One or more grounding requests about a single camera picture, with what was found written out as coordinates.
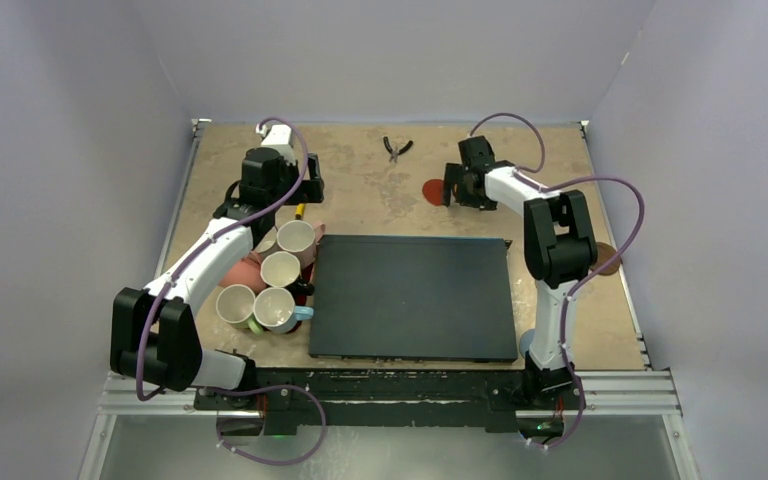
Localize grey white mug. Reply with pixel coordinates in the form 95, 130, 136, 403
255, 240, 280, 257

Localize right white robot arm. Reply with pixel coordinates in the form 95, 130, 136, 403
442, 136, 597, 407

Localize black pliers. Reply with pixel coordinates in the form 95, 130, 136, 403
382, 136, 414, 163

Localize dark brown wooden coaster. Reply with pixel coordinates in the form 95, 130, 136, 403
590, 242, 622, 276

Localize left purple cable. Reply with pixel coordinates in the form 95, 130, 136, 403
134, 117, 330, 467

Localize blue grey coaster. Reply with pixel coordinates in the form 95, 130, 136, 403
518, 329, 535, 358

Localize purple cable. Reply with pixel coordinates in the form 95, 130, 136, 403
134, 117, 330, 467
468, 111, 647, 452

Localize black handled white mug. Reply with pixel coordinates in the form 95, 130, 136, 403
260, 251, 315, 296

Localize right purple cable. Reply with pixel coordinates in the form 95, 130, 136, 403
468, 111, 647, 452

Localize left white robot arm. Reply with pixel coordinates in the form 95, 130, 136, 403
110, 147, 324, 409

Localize salmon pink mug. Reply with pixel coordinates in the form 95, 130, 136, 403
218, 259, 267, 294

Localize green handled white mug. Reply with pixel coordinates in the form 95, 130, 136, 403
215, 284, 264, 335

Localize red apple coaster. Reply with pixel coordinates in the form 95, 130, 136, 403
422, 179, 444, 206

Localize dark rectangular board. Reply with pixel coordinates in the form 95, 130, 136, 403
309, 234, 519, 363

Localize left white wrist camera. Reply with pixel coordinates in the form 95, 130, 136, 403
255, 123, 296, 164

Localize pink handled white mug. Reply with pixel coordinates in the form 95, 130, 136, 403
276, 220, 325, 269

